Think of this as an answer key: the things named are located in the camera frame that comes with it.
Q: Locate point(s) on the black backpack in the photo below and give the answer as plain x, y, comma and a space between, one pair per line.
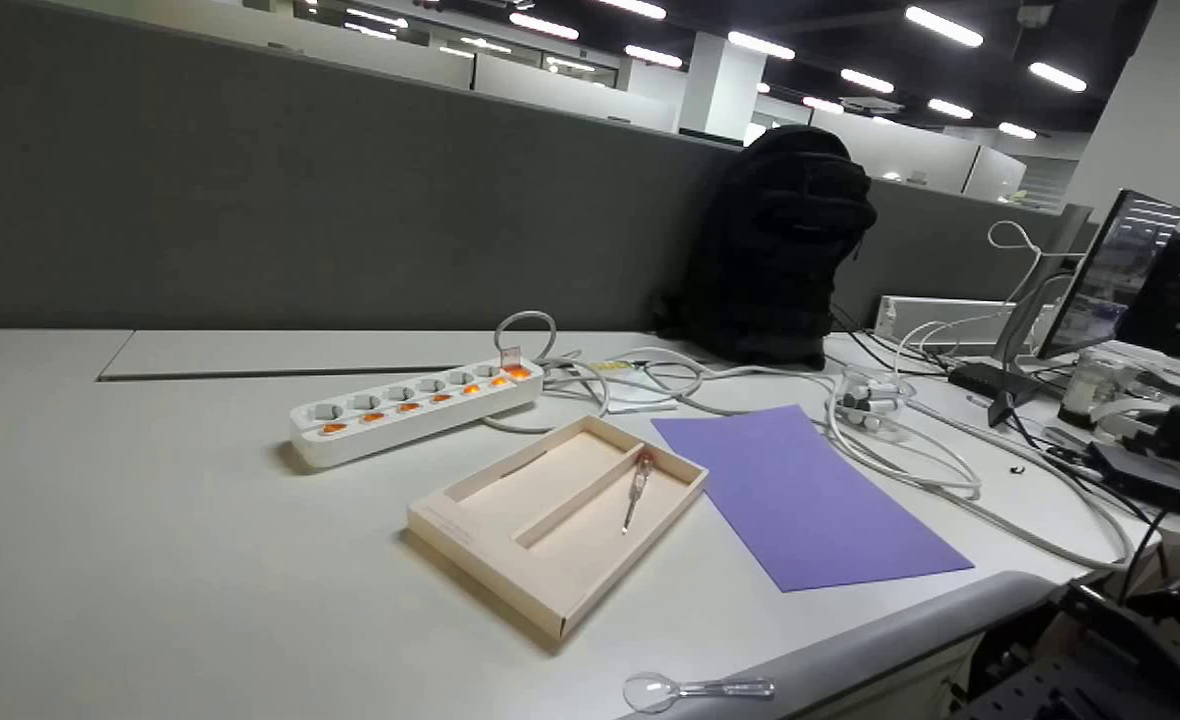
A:
761, 275

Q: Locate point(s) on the purple paper sheet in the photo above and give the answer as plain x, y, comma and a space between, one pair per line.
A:
800, 508

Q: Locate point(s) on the clear plastic spoon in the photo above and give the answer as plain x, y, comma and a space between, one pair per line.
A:
652, 693

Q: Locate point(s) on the wooden divided tray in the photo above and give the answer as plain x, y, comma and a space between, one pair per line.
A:
542, 531

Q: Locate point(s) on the grey partition wall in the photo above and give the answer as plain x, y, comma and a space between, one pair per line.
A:
174, 182

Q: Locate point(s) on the clear handle screwdriver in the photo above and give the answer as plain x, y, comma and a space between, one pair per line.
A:
639, 491

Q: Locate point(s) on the computer monitor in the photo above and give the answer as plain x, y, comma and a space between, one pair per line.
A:
1113, 271

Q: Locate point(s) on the white power strip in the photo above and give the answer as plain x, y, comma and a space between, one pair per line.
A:
413, 409

